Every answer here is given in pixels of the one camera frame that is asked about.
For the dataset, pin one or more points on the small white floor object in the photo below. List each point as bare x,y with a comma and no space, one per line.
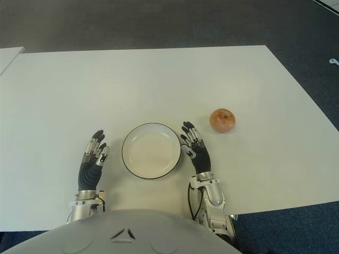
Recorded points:
334,61

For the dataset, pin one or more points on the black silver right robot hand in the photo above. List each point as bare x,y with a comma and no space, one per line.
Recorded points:
201,158

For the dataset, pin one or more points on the grey robot torso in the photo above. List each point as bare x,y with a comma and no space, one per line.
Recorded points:
119,232

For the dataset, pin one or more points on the white plate with black rim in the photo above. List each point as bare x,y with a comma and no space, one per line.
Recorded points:
151,152

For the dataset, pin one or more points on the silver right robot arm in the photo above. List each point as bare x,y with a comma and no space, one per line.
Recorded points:
213,195

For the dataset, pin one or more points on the white side table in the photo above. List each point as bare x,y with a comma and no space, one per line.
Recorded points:
9,58

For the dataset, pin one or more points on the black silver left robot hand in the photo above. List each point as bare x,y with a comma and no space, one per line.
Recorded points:
88,174

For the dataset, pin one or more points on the red yellow apple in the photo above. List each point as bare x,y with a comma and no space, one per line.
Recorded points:
222,120

